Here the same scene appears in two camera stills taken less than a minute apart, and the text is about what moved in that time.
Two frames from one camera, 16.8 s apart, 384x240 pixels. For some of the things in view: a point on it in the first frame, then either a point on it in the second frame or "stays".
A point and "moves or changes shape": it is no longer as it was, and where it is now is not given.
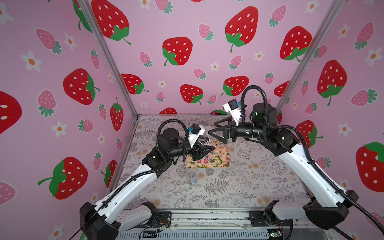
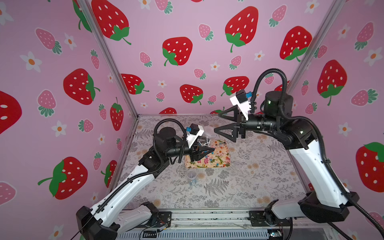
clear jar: x=204 y=140 moves or changes shape
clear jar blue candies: x=192 y=175 stays
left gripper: x=197 y=154 stays
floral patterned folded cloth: x=219 y=157 stays
